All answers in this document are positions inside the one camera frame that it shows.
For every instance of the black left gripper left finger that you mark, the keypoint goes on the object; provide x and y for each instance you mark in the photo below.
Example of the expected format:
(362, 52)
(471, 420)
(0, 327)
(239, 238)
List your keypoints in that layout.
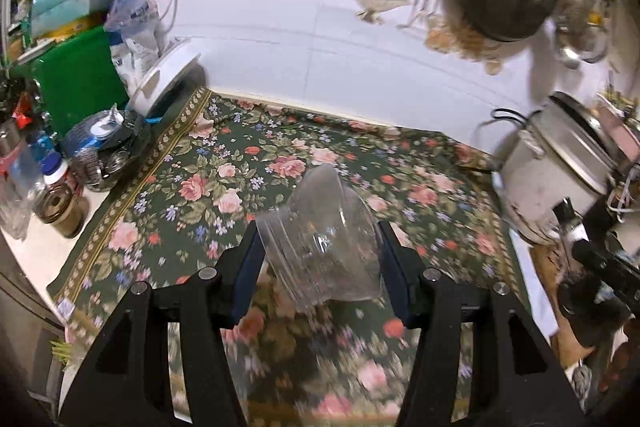
(124, 378)

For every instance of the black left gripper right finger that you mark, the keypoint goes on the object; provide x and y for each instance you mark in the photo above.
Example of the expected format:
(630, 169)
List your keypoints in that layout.
(515, 380)

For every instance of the clear plastic cup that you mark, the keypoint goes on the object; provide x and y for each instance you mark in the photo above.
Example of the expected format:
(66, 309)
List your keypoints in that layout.
(323, 244)

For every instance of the small white-label dark bottle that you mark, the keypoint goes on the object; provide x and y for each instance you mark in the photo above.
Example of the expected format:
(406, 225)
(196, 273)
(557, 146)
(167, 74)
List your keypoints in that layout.
(571, 228)

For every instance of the white rice cooker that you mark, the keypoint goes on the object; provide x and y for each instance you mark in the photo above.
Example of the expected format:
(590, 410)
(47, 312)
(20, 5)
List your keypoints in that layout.
(561, 152)

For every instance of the floral green table mat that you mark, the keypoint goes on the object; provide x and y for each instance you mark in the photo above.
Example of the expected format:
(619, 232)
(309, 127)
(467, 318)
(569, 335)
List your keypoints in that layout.
(214, 164)

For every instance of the brown jar with lid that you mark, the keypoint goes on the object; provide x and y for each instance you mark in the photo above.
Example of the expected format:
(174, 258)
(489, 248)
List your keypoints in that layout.
(63, 209)

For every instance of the green box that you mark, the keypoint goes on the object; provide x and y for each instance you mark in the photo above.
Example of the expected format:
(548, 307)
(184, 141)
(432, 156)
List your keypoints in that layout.
(75, 79)

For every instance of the white round appliance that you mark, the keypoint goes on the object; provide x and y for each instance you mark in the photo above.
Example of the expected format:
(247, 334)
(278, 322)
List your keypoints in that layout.
(166, 72)

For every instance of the plastic bag with print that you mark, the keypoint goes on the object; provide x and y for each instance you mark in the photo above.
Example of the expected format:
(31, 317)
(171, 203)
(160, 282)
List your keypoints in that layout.
(130, 28)

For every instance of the teal tissue box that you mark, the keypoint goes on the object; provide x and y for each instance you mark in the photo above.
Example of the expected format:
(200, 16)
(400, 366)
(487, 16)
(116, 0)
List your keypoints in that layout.
(49, 15)

